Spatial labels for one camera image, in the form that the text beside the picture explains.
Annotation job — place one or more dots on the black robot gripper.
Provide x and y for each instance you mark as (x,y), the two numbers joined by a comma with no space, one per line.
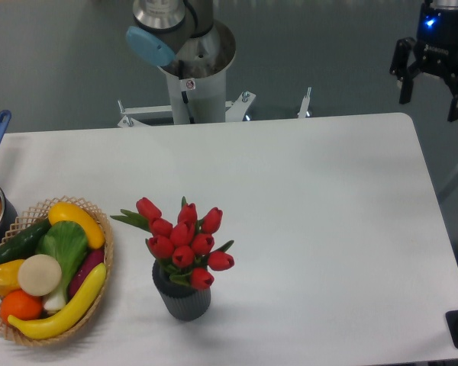
(435,52)

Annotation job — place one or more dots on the red tulip bouquet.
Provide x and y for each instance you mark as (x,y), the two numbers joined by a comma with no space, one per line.
(184,251)

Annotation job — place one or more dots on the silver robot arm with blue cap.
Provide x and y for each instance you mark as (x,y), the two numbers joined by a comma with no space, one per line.
(193,50)

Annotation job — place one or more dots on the grey ribbed vase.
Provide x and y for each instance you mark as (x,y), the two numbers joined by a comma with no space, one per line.
(183,303)

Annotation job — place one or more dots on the purple sweet potato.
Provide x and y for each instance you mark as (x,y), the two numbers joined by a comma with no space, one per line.
(94,258)

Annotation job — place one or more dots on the green bok choy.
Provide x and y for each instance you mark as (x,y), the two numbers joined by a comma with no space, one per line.
(66,242)

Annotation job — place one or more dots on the green cucumber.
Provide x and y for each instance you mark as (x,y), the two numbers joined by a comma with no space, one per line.
(24,243)

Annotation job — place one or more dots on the beige round mushroom cap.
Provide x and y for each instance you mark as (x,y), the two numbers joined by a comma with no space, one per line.
(39,275)

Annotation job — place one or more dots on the orange fruit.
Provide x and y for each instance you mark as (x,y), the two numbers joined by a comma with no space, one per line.
(21,305)

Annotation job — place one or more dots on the yellow bell pepper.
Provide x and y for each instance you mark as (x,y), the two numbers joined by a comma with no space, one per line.
(9,276)

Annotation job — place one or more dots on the yellow banana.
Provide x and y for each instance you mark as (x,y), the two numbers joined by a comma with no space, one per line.
(66,318)

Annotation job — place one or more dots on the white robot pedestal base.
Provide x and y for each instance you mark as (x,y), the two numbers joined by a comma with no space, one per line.
(192,101)

